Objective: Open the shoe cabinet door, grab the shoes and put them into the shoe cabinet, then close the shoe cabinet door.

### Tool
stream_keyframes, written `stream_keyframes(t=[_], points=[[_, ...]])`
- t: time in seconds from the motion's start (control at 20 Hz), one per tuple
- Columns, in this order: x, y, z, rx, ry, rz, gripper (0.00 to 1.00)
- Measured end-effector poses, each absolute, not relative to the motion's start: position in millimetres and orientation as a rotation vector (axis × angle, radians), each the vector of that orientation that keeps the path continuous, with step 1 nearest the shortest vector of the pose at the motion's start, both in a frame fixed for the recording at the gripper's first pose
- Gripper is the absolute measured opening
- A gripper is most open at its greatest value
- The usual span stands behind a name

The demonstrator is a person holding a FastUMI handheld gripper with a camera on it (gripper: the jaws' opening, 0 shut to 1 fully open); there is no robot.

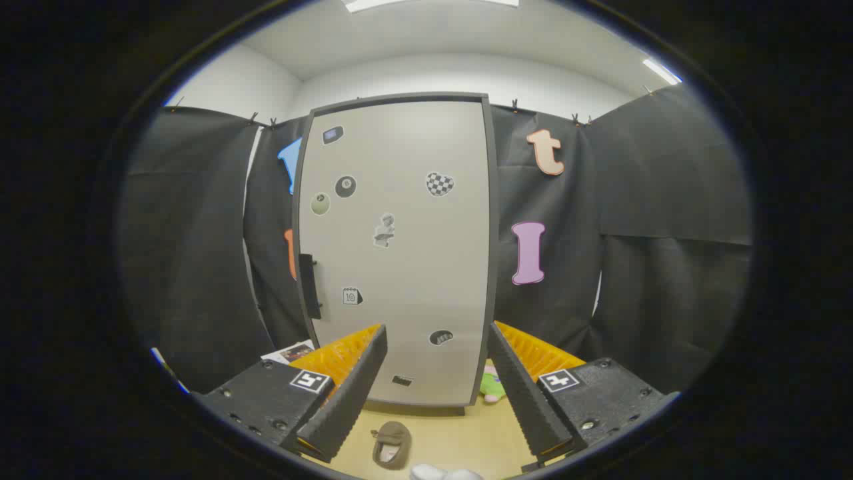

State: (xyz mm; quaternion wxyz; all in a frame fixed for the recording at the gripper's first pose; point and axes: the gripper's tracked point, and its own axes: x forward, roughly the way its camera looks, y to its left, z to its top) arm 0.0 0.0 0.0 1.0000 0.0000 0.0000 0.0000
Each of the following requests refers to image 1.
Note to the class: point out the green and pink plush toy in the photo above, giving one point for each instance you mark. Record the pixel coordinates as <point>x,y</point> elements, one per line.
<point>492,386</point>

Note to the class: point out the brown fuzzy shoe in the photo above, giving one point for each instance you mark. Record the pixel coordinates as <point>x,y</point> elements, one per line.
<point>391,440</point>

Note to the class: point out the dark grey shoe cabinet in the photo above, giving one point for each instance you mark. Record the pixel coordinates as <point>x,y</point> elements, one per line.
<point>494,233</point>

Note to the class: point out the white printed booklet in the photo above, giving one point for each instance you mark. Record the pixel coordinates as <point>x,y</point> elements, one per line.
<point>293,351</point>

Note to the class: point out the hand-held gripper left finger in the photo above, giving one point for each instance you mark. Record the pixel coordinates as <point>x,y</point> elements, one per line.
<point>353,393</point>

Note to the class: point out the white fluffy object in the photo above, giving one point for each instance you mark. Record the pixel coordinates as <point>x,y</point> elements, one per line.
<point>433,473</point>

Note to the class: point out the small ceiling light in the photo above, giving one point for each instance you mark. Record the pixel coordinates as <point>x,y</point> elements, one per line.
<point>662,71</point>

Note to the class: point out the long ceiling light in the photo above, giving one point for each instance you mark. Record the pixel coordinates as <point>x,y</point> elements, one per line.
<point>373,4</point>

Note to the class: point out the black backdrop cloth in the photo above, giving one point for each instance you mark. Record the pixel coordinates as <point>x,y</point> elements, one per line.
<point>666,200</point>

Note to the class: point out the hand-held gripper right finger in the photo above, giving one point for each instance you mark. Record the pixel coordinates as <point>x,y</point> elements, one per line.
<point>523,400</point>

